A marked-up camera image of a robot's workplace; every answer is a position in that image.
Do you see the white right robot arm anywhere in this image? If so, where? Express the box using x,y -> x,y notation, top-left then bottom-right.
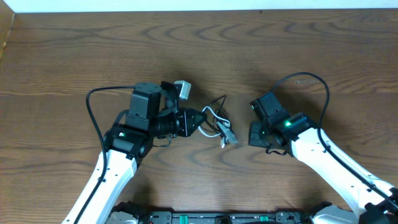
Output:
248,91 -> 397,221

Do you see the black USB cable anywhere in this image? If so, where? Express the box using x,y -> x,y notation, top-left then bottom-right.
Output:
201,95 -> 228,134

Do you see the white USB cable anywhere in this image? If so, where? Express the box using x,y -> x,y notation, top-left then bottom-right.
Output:
197,105 -> 239,149

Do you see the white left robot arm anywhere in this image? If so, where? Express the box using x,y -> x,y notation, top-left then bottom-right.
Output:
64,80 -> 206,223

